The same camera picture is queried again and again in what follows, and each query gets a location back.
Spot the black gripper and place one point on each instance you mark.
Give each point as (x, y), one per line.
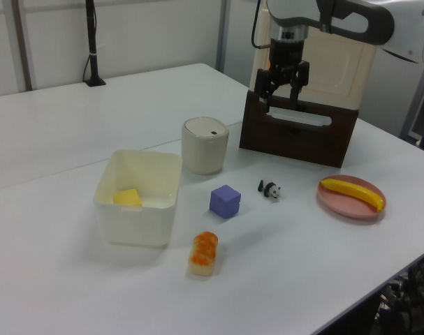
(287, 56)

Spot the purple cube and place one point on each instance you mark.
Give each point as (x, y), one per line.
(224, 202)

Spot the yellow cube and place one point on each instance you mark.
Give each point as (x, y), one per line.
(128, 198)

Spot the cream plastic box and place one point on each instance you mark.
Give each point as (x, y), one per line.
(135, 223)

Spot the cream lidded trash bin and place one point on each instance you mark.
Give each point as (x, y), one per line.
(204, 150)

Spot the panda toy figure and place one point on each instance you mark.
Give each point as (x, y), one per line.
(269, 188)

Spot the yellow toy banana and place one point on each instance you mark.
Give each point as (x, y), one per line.
(355, 190)

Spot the pink plate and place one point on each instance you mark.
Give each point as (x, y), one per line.
(344, 206)

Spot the orange topped toy sushi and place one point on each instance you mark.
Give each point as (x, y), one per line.
(203, 254)

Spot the black pole on base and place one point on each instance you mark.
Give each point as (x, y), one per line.
(91, 42)

